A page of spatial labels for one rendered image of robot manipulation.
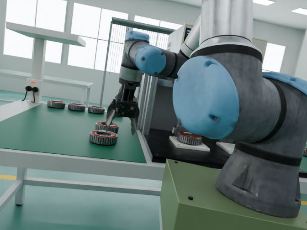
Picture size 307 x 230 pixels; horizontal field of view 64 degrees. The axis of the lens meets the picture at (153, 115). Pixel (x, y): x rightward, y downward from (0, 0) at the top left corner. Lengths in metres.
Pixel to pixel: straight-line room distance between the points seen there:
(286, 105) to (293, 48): 8.97
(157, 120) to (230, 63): 1.00
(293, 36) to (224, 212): 9.10
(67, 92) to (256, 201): 7.31
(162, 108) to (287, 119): 0.96
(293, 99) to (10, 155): 0.78
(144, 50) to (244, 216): 0.45
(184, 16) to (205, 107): 7.56
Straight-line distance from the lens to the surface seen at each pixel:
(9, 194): 1.80
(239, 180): 0.47
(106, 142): 0.98
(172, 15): 7.79
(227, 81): 0.34
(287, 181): 0.48
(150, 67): 0.66
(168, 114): 1.34
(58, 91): 7.66
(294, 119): 0.45
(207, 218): 0.42
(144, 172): 0.85
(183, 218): 0.41
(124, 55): 0.78
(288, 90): 0.46
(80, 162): 0.84
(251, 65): 0.38
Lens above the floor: 1.04
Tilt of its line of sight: 9 degrees down
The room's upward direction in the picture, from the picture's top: 9 degrees clockwise
